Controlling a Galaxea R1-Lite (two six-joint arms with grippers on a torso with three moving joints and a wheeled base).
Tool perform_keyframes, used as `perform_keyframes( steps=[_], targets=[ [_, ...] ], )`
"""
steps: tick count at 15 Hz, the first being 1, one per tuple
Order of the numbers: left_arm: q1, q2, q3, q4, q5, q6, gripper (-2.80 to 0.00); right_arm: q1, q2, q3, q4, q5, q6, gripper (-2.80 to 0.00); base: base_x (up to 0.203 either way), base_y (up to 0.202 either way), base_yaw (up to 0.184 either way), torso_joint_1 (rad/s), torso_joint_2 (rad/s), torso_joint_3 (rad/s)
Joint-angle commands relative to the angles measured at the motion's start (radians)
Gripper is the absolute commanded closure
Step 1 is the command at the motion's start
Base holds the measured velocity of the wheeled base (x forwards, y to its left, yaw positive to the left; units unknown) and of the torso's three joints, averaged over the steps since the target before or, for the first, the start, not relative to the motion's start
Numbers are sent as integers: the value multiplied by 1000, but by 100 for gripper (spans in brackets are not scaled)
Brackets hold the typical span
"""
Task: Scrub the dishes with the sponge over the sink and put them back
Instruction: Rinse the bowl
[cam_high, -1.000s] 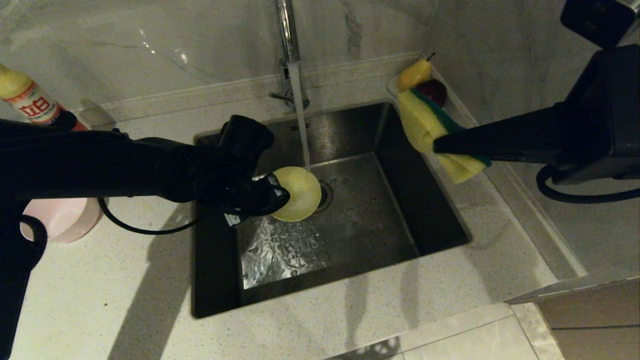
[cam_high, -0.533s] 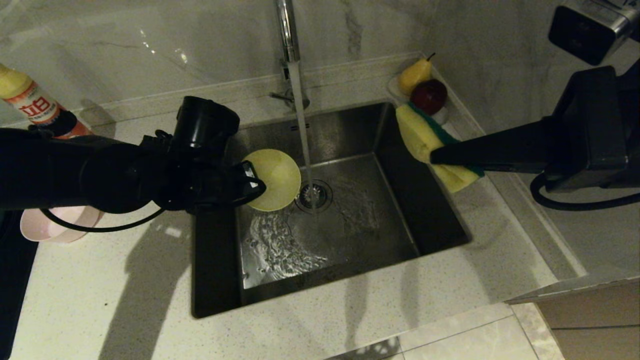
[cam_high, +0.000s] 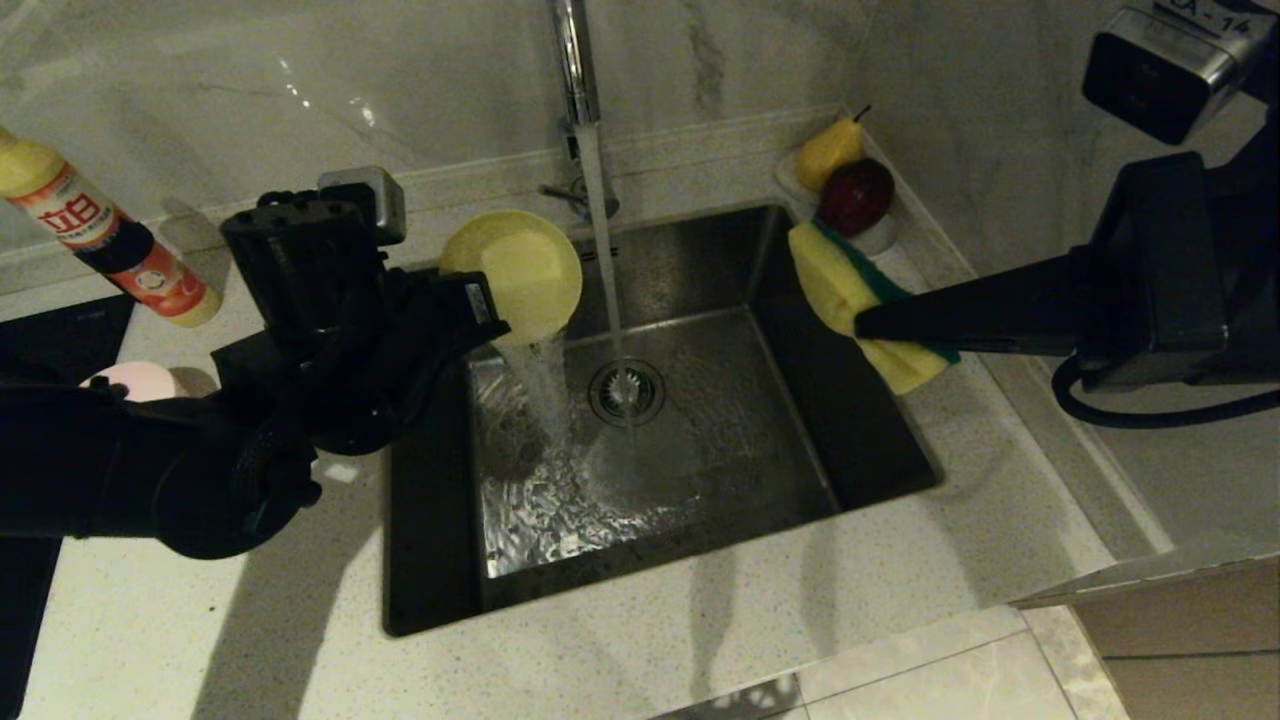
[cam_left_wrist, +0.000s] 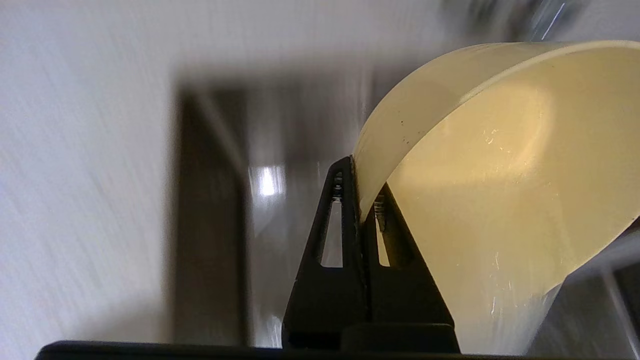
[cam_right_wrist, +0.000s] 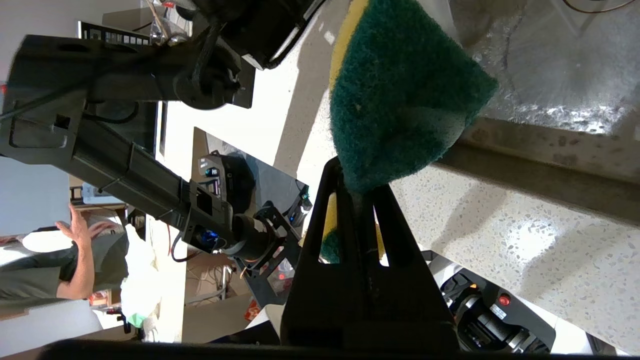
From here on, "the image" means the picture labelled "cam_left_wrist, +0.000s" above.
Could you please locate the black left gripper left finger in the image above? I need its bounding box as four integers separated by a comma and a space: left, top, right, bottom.
281, 156, 371, 350

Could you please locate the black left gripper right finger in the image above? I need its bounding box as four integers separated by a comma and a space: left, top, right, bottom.
361, 183, 461, 353

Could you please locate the yellow plastic bowl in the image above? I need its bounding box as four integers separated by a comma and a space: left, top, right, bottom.
352, 40, 640, 356

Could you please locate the stainless steel sink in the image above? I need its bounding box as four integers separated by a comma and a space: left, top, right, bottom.
167, 70, 401, 348

